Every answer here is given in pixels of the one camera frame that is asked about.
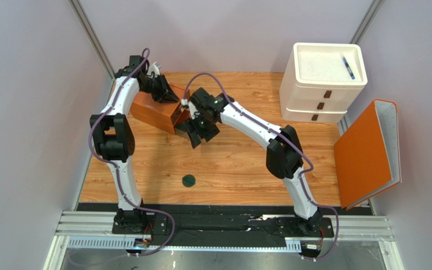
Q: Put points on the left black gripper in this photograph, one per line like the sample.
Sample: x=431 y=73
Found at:
x=166 y=95

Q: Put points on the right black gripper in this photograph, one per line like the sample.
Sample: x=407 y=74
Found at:
x=202 y=127

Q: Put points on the orange drawer box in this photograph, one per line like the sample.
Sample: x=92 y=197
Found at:
x=165 y=116

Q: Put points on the green round compact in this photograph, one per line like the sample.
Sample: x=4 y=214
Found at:
x=188 y=180

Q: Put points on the clear bottom drawer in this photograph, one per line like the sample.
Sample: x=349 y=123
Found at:
x=180 y=131

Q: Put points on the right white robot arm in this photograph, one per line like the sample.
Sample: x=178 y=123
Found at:
x=283 y=160

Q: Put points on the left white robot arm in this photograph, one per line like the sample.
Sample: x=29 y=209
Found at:
x=111 y=139

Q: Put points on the white three-drawer cabinet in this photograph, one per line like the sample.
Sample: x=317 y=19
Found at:
x=316 y=86

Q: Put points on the blue pen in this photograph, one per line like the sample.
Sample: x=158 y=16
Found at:
x=349 y=69

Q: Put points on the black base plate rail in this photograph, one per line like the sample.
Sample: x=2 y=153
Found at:
x=266 y=225

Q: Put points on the orange ring binder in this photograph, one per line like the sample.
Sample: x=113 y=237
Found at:
x=367 y=157

